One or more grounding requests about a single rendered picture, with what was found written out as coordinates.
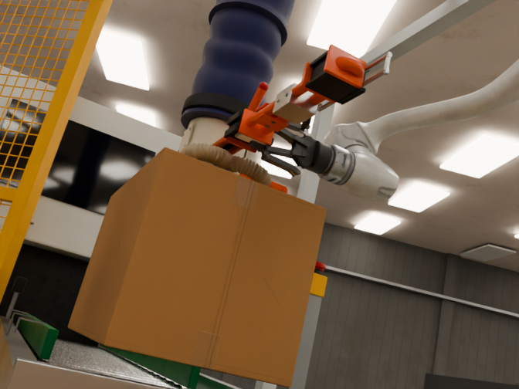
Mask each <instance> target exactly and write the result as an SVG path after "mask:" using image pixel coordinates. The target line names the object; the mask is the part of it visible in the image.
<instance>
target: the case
mask: <svg viewBox="0 0 519 389"><path fill-rule="evenodd" d="M326 212H327V209H326V208H323V207H321V206H319V205H316V204H313V203H311V202H309V201H305V200H303V199H300V198H297V197H295V196H293V195H290V194H287V193H285V192H282V191H279V190H277V189H275V188H271V187H269V186H266V185H264V184H260V183H259V182H256V181H253V180H250V179H248V178H245V177H243V176H240V175H237V174H234V173H232V172H230V171H227V170H224V169H222V168H220V167H216V166H214V165H212V164H208V163H206V162H204V161H200V160H198V159H196V158H193V157H190V156H188V155H186V154H182V153H180V152H177V151H174V150H172V149H170V148H167V147H164V148H163V149H162V150H161V151H160V152H159V153H158V154H157V155H155V156H154V157H153V158H152V159H151V160H150V161H149V162H148V163H147V164H146V165H144V166H143V167H142V169H140V170H139V172H137V173H136V174H135V175H134V176H133V177H132V178H131V179H130V180H129V181H127V182H126V183H125V184H124V185H123V186H122V187H121V188H120V189H119V190H117V191H116V192H115V193H114V194H113V195H112V196H111V197H110V200H109V203H108V206H107V210H106V212H105V216H104V218H103V222H102V225H101V227H100V231H99V234H98V236H97V240H96V243H95V246H94V248H93V252H92V255H91V257H90V261H89V264H88V266H87V269H86V273H85V276H84V278H83V282H82V285H81V287H80V291H79V294H78V297H77V299H76V303H75V306H74V308H73V312H72V315H71V317H70V321H69V324H68V328H69V329H71V330H73V331H75V332H77V333H79V334H81V335H83V336H85V337H87V338H89V339H91V340H94V341H96V342H98V343H100V344H102V345H104V346H105V347H112V348H115V349H118V350H125V351H129V352H132V353H139V354H142V355H146V356H149V357H156V358H160V359H163V360H170V361H173V362H177V363H180V364H187V365H190V366H194V367H200V368H204V369H208V370H213V371H218V372H221V373H225V374H231V375H235V376H238V377H244V378H249V379H252V380H256V381H262V382H266V383H269V384H275V385H280V386H283V387H291V384H292V380H293V372H294V368H295V365H296V361H297V354H298V350H299V346H300V338H301V334H302V330H303V326H304V319H305V315H306V311H307V304H308V300H309V295H310V289H311V285H312V281H313V277H314V270H315V265H316V261H317V254H318V250H319V246H320V242H321V235H322V231H323V227H324V219H325V215H326Z"/></svg>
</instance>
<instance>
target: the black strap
mask: <svg viewBox="0 0 519 389"><path fill-rule="evenodd" d="M193 107H212V108H217V109H220V110H225V111H228V112H230V113H234V114H235V113H237V112H238V111H239V110H242V111H244V109H248V107H249V105H248V104H246V103H244V102H243V101H241V100H237V99H235V98H233V97H230V96H226V95H222V94H217V93H196V94H193V95H191V96H189V97H188V98H187V99H186V100H185V104H184V106H183V109H182V112H181V115H182V114H183V113H184V112H185V110H187V109H190V108H193Z"/></svg>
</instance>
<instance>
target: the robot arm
mask: <svg viewBox="0 0 519 389"><path fill-rule="evenodd" d="M518 101H519V60H518V61H516V62H515V63H514V64H513V65H512V66H511V67H510V68H508V69H507V70H506V71H505V72H504V73H502V74H501V75H500V76H498V77H497V78H496V79H495V80H494V81H493V82H492V83H490V84H488V85H487V86H485V87H484V88H482V89H480V90H478V91H476V92H473V93H470V94H467V95H465V96H460V97H457V98H453V99H450V100H444V101H440V102H437V103H431V104H427V105H424V106H420V107H414V108H411V109H407V110H401V111H399V112H395V113H390V114H388V115H386V116H383V117H380V118H378V119H377V120H373V121H372V122H369V123H361V122H356V123H350V124H337V125H334V126H333V127H331V128H330V129H328V131H327V132H326V134H325V135H324V141H323V143H322V142H320V141H318V140H315V139H314V138H312V136H310V135H309V129H310V125H309V126H308V127H307V128H306V129H305V130H304V131H302V130H301V125H302V124H301V123H300V124H295V123H292V122H290V121H289V122H288V123H287V124H289V125H288V126H287V128H288V129H291V130H294V131H297V132H299V133H300V134H303V135H304V137H299V136H298V135H296V134H293V133H291V132H290V131H289V130H287V129H286V128H283V129H282V130H280V131H278V132H276V134H278V135H279V136H281V137H282V138H283V139H285V140H287V141H288V143H289V144H291V150H289V149H285V148H281V147H273V146H271V147H270V146H268V145H266V144H265V143H262V142H260V141H258V140H255V139H252V138H251V137H247V136H246V135H243V134H241V133H239V132H238V133H237V134H235V137H236V138H239V139H240V140H244V141H246V142H248V143H249V146H250V147H252V148H254V149H257V150H258V151H260V152H261V154H262V157H261V160H262V161H265V162H267V163H269V164H272V165H274V166H276V167H278V168H280V169H283V170H285V171H287V172H288V173H289V174H290V175H291V176H293V177H295V176H297V175H300V171H301V170H302V169H307V170H309V171H312V172H314V173H316V174H317V175H318V177H319V178H322V179H324V180H325V181H329V182H331V183H333V184H336V185H338V186H340V187H342V188H343V189H344V190H345V191H347V192H349V193H351V194H353V195H356V196H358V197H360V198H364V199H367V200H371V201H387V200H388V199H390V198H391V197H392V196H393V194H394V193H395V192H396V190H397V188H398V185H399V176H398V175H397V174H396V173H395V172H394V171H393V170H392V169H391V168H390V167H389V166H388V165H387V164H385V163H383V162H382V160H381V159H379V158H377V157H376V156H375V154H376V153H377V152H378V146H379V144H380V143H381V142H382V141H383V140H384V139H385V138H387V137H389V136H391V135H393V134H396V133H398V132H401V131H404V130H411V129H416V128H422V127H431V126H435V125H440V124H445V123H455V122H459V121H464V120H470V119H473V118H477V117H482V116H484V115H487V114H489V113H493V112H495V111H497V110H500V109H502V108H505V107H507V106H510V105H511V104H513V103H516V102H518ZM272 154H273V155H277V156H282V157H286V158H290V159H293V161H294V162H295V164H296V165H293V164H291V163H288V162H286V161H284V160H282V159H279V158H278V157H275V156H273V155H272Z"/></svg>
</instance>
